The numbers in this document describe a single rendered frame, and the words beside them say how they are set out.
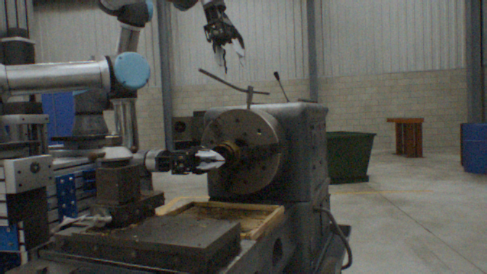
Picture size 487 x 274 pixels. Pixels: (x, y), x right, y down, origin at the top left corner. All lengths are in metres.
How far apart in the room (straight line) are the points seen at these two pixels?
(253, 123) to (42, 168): 0.67
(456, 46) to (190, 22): 8.50
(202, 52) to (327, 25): 4.16
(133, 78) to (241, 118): 0.39
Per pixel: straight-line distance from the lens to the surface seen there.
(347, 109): 11.46
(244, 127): 1.21
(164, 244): 0.69
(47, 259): 0.92
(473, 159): 7.41
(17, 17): 1.65
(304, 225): 1.37
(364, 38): 11.86
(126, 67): 1.12
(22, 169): 1.12
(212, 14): 1.11
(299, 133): 1.31
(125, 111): 1.27
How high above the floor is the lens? 1.20
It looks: 3 degrees down
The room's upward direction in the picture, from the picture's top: 3 degrees counter-clockwise
